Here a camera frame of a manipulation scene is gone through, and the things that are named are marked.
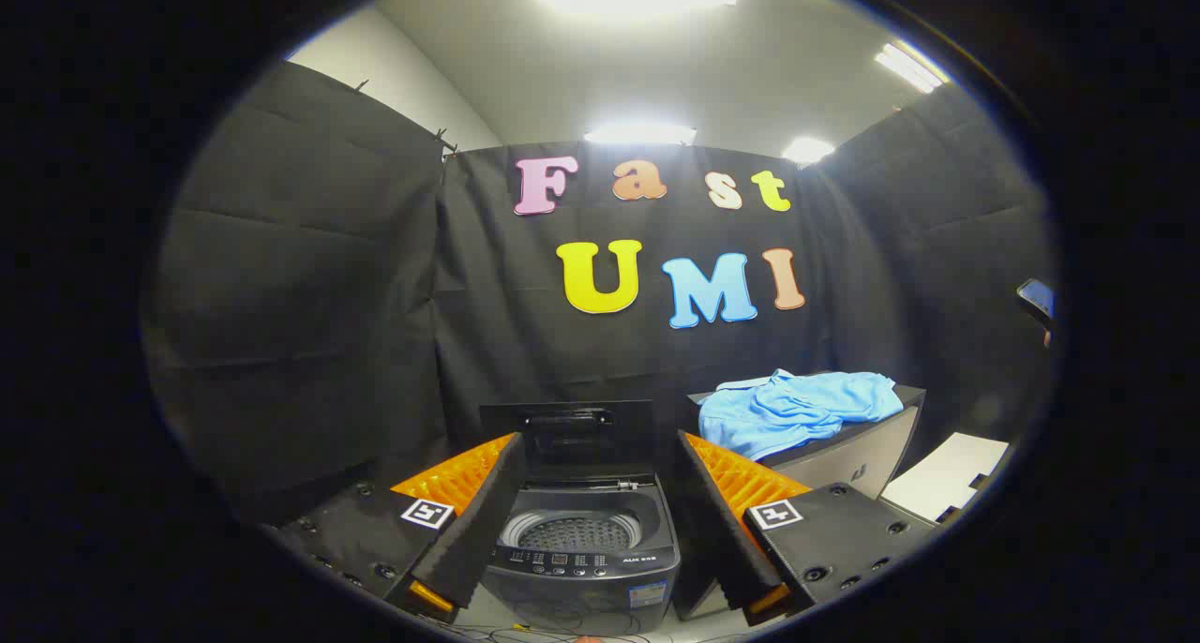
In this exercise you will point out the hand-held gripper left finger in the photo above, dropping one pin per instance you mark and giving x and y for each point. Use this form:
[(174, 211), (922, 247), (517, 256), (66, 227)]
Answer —
[(478, 526)]

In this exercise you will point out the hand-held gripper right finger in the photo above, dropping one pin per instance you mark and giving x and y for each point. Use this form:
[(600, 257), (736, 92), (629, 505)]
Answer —
[(720, 526)]

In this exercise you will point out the dark grey washing machine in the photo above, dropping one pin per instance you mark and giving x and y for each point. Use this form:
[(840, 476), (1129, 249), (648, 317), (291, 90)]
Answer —
[(581, 577)]

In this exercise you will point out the light blue polo shirt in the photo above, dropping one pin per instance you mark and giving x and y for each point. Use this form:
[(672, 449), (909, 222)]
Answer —
[(797, 407)]

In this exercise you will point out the dark-topped cabinet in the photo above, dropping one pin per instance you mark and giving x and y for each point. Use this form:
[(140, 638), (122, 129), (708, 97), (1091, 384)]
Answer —
[(853, 456)]

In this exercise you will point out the white flat board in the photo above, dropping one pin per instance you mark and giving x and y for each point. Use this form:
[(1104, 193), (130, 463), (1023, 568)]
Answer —
[(947, 479)]

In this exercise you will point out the black backdrop cloth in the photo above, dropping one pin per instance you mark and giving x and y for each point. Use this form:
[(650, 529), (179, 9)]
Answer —
[(319, 296)]

